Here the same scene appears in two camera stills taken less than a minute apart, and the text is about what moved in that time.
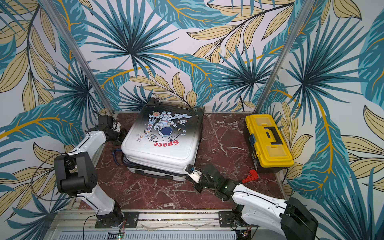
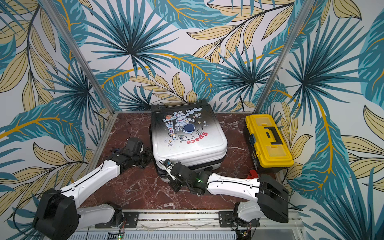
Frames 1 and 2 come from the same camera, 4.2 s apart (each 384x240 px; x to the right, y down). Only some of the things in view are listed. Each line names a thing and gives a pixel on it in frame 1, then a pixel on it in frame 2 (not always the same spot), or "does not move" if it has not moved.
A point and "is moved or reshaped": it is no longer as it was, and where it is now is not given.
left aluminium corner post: (77, 54) does not move
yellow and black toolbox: (269, 152) does not move
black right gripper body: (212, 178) -> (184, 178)
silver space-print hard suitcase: (161, 140) is moved or reshaped
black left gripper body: (118, 137) -> (143, 159)
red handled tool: (254, 175) does not move
